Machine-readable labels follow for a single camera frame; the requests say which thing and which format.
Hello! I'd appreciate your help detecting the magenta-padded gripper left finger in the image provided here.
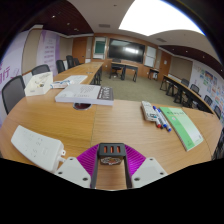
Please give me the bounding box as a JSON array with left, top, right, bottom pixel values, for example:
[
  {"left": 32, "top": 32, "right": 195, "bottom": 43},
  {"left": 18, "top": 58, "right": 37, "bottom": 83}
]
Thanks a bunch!
[{"left": 54, "top": 144, "right": 101, "bottom": 190}]

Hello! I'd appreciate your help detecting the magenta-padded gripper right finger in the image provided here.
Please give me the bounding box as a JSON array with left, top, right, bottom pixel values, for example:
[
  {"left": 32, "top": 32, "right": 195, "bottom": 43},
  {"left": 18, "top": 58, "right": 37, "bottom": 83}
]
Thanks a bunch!
[{"left": 123, "top": 146, "right": 168, "bottom": 189}]

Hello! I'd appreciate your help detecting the small black charger block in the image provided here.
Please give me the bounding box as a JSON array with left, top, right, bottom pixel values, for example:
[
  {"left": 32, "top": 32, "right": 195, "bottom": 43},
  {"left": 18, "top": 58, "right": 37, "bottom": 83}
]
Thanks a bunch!
[{"left": 97, "top": 143, "right": 127, "bottom": 167}]

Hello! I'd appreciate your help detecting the white power strip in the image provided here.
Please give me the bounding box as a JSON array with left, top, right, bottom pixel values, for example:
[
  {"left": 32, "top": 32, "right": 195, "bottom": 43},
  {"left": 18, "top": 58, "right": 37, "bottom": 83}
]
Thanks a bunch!
[{"left": 10, "top": 125, "right": 67, "bottom": 174}]

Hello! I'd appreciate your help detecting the red marker pen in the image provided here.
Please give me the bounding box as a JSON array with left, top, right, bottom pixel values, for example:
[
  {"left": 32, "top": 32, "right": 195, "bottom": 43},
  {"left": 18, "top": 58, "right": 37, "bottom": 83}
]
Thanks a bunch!
[{"left": 151, "top": 109, "right": 163, "bottom": 130}]

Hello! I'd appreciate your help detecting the blue marker pen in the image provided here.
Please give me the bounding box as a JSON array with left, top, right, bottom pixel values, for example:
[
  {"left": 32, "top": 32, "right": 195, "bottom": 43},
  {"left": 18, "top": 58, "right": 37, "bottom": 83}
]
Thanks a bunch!
[{"left": 153, "top": 105, "right": 173, "bottom": 133}]

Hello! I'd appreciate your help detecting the green booklet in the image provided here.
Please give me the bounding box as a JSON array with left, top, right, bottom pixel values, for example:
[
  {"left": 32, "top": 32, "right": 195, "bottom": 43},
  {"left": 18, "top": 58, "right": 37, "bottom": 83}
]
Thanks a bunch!
[{"left": 159, "top": 106, "right": 204, "bottom": 152}]

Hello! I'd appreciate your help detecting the white whiteboard eraser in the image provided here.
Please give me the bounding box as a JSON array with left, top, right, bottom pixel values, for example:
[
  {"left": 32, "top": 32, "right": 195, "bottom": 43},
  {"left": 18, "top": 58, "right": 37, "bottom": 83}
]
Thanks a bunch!
[{"left": 140, "top": 100, "right": 158, "bottom": 122}]

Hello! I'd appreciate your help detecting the dark round desk grommet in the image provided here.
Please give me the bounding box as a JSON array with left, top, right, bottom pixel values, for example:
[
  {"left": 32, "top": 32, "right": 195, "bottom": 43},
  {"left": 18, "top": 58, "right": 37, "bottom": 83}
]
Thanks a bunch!
[{"left": 72, "top": 102, "right": 93, "bottom": 111}]

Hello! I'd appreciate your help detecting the thick white book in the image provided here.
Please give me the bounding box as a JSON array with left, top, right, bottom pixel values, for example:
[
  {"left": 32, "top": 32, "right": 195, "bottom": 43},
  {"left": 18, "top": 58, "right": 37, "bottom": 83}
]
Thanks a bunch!
[{"left": 54, "top": 83, "right": 115, "bottom": 107}]

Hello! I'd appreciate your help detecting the blue white small packet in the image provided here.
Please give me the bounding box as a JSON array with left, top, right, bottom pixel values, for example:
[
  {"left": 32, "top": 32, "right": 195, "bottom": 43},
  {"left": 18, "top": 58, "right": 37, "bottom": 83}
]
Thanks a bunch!
[{"left": 49, "top": 79, "right": 73, "bottom": 90}]

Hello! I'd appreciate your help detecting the white printed paper sheet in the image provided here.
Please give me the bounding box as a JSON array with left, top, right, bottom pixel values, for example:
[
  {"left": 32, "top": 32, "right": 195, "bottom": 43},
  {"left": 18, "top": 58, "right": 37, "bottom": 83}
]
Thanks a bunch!
[{"left": 63, "top": 74, "right": 89, "bottom": 85}]

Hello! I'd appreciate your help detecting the white open cardboard box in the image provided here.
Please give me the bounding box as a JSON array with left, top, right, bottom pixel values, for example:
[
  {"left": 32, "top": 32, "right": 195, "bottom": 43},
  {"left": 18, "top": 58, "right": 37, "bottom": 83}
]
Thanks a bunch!
[{"left": 24, "top": 71, "right": 54, "bottom": 98}]

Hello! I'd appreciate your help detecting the group of black office chairs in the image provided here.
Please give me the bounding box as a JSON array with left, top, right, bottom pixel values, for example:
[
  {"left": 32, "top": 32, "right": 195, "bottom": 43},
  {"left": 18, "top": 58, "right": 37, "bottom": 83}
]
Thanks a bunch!
[
  {"left": 181, "top": 78, "right": 224, "bottom": 118},
  {"left": 55, "top": 54, "right": 82, "bottom": 75}
]

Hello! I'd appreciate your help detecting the small dark side table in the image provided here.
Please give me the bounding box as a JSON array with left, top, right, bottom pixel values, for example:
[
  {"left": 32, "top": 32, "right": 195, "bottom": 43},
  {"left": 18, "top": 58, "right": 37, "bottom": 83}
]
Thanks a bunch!
[{"left": 147, "top": 68, "right": 160, "bottom": 81}]

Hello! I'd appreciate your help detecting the brown wooden door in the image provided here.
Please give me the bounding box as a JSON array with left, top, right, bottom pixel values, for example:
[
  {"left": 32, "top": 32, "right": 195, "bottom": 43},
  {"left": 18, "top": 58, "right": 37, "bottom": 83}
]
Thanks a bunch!
[
  {"left": 72, "top": 36, "right": 88, "bottom": 65},
  {"left": 159, "top": 50, "right": 172, "bottom": 81}
]

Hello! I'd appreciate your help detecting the dark wooden desk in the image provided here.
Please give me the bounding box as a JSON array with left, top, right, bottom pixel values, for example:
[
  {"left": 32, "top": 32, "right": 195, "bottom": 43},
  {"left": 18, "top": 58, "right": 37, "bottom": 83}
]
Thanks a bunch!
[{"left": 109, "top": 61, "right": 139, "bottom": 83}]

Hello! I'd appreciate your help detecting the large bright ceiling light panel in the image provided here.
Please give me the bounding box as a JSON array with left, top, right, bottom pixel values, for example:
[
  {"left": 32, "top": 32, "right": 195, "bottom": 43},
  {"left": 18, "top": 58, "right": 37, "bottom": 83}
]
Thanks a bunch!
[{"left": 118, "top": 0, "right": 205, "bottom": 37}]

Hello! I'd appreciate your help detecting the group of small ceiling spotlights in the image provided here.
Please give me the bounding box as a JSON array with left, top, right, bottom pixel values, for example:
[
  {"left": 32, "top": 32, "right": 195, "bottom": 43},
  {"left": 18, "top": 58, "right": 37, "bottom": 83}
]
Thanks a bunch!
[{"left": 49, "top": 13, "right": 79, "bottom": 33}]

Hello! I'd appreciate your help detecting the group of colourful wall pictures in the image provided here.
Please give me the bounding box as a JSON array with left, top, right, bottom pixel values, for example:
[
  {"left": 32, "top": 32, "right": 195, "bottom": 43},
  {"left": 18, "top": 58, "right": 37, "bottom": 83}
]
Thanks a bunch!
[{"left": 196, "top": 66, "right": 224, "bottom": 105}]

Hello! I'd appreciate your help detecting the white wall whiteboard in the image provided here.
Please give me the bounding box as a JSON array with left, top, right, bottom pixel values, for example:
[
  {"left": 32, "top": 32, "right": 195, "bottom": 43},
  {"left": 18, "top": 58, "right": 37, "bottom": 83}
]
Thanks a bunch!
[{"left": 143, "top": 45, "right": 158, "bottom": 68}]

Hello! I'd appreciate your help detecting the large black wall screen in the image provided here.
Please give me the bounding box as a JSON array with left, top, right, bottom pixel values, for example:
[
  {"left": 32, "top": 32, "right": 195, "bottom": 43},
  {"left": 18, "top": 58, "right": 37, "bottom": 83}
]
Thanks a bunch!
[{"left": 108, "top": 38, "right": 146, "bottom": 64}]

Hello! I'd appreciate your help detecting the purple wall poster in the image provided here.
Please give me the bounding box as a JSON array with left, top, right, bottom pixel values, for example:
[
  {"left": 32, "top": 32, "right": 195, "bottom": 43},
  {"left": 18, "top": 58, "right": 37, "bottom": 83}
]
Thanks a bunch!
[{"left": 35, "top": 29, "right": 61, "bottom": 76}]

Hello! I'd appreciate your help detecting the green and white wall board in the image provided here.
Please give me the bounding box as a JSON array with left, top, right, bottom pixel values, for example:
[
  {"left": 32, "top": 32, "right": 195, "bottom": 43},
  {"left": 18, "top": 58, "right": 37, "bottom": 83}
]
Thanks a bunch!
[{"left": 92, "top": 36, "right": 107, "bottom": 60}]

